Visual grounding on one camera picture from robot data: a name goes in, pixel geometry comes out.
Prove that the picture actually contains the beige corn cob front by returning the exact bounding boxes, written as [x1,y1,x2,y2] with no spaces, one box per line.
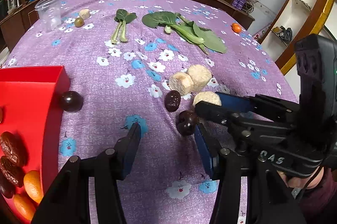
[193,91,222,107]

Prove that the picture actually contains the beige corn cob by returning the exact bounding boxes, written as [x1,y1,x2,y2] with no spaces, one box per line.
[168,72,194,95]
[187,65,212,92]
[193,91,222,107]

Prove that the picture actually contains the dark plum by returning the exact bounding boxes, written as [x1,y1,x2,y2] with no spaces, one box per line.
[176,110,199,136]
[59,91,84,112]

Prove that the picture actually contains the small dark wrinkled date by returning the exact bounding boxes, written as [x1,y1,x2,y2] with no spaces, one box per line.
[164,90,181,112]

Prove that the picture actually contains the orange mandarin front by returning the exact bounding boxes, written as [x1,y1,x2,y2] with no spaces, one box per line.
[23,170,43,204]

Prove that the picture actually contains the orange mandarin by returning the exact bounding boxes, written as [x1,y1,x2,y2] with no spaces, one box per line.
[13,194,36,221]
[23,170,43,204]

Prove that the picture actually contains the large dark red date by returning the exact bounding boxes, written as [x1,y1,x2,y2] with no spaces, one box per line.
[1,131,28,167]

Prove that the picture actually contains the person's right hand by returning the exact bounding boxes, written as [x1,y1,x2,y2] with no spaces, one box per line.
[278,168,324,189]

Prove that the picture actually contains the purple floral tablecloth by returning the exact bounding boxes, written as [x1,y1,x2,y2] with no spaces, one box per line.
[3,0,296,223]

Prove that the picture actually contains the small far orange kumquat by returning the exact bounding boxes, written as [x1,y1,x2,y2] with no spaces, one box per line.
[231,23,242,34]

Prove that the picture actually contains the large bok choy leaves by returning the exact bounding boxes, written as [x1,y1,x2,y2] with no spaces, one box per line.
[142,11,227,54]

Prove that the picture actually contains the purple bottles on shelf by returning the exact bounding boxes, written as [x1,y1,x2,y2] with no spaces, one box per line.
[231,0,247,10]

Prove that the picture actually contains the red tray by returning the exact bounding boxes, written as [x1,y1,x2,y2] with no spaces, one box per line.
[1,66,70,192]

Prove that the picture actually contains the small bok choy sprig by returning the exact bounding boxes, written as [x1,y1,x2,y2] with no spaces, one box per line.
[110,9,137,45]

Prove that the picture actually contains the small green olive fruit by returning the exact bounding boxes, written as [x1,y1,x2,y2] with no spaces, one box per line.
[74,17,84,28]

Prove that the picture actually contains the clear plastic cup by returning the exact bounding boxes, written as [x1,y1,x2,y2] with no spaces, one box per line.
[35,0,62,33]

